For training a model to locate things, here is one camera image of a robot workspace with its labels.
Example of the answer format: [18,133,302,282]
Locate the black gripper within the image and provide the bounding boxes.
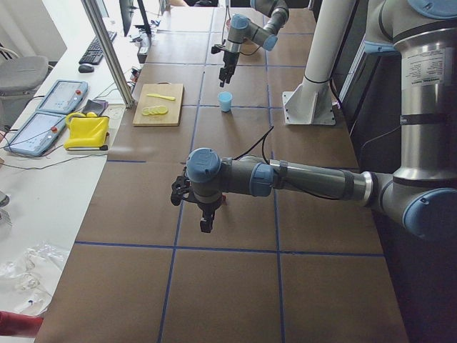
[219,51,238,87]
[197,198,222,233]

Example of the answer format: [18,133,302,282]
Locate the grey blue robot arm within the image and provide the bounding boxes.
[171,1,456,241]
[211,1,289,87]

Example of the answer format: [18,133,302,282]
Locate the light blue plastic cup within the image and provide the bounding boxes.
[218,91,233,112]

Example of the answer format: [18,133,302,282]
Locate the pink bowl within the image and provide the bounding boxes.
[225,19,258,54]

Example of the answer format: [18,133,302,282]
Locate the yellow plastic knife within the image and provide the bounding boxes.
[146,93,176,101]

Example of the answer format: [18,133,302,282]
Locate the bamboo cutting board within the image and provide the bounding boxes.
[132,84,184,126]

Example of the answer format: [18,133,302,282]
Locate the black monitor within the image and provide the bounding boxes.
[119,0,154,38]

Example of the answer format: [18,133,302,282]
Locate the dark grey pouch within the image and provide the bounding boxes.
[82,99,109,116]

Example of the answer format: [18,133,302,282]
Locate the black keyboard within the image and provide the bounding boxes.
[79,37,104,65]

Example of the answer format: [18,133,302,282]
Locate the black computer mouse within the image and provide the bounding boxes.
[78,64,94,74]

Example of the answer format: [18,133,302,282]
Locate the yellow bag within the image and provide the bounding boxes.
[64,112,109,151]

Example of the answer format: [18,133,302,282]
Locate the upper teach pendant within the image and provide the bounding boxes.
[36,79,89,114]

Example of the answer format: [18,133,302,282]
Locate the teach pendant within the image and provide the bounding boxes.
[36,79,89,114]
[4,111,66,157]

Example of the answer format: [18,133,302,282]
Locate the clear plastic bags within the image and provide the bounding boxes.
[1,242,69,316]

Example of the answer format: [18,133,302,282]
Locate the lower teach pendant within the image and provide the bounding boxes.
[4,111,66,157]

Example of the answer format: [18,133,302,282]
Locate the grey office chair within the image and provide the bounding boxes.
[1,56,49,131]

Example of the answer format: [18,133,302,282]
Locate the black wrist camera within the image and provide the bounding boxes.
[171,175,192,206]
[211,44,226,54]

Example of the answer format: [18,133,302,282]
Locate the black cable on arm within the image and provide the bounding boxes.
[231,125,361,200]

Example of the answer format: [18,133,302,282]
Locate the white camera mast with base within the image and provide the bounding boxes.
[282,0,356,126]

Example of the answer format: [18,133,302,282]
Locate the aluminium frame post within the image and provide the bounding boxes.
[81,0,135,109]

